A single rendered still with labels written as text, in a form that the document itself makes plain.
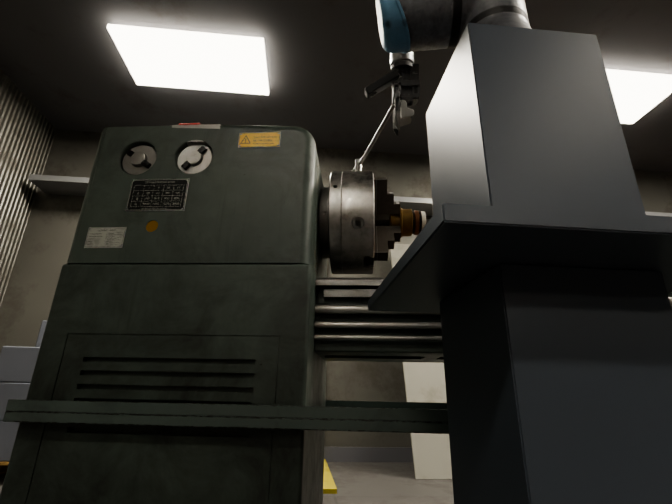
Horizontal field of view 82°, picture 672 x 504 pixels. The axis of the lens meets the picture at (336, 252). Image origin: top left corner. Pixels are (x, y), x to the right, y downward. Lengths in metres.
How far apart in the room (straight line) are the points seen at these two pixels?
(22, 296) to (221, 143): 3.89
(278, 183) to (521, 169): 0.61
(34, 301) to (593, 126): 4.59
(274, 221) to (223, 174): 0.19
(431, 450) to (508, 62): 3.03
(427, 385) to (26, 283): 3.89
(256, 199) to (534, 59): 0.64
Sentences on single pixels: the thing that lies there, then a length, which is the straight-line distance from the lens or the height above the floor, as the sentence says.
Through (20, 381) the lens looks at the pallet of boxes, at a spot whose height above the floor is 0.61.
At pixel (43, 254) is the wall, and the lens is 4.85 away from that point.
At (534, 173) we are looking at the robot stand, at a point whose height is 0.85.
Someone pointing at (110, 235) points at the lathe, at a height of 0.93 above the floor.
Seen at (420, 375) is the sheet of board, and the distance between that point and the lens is 3.53.
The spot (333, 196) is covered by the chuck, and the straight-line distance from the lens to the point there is 1.07.
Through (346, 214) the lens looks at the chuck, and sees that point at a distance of 1.05.
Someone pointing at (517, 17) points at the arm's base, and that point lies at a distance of 0.80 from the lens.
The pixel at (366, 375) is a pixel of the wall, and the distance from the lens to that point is 3.95.
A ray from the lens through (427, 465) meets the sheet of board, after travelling 3.37.
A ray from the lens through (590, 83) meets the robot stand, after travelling 0.69.
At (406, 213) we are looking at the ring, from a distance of 1.18.
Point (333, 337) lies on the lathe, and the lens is 0.95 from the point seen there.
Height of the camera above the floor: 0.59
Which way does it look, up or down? 20 degrees up
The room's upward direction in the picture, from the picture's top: 1 degrees clockwise
